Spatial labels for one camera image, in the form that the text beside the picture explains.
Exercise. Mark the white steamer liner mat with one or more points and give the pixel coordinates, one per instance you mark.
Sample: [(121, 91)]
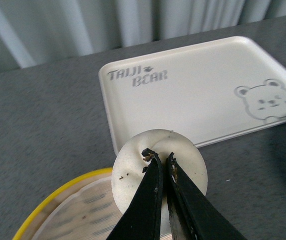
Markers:
[(88, 214)]

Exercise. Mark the cream bear-print tray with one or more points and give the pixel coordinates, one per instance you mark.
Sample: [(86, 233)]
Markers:
[(207, 92)]

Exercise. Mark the grey pleated curtain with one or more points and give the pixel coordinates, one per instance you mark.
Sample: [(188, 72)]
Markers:
[(35, 32)]

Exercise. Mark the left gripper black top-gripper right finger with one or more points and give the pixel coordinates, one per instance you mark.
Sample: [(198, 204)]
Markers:
[(191, 214)]

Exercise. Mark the white steamed bun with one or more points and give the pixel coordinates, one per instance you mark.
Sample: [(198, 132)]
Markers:
[(128, 167)]

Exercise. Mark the yellow-rimmed bamboo steamer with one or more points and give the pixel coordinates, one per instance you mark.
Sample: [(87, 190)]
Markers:
[(49, 204)]

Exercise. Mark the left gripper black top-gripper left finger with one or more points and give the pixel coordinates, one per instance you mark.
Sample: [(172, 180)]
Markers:
[(142, 219)]

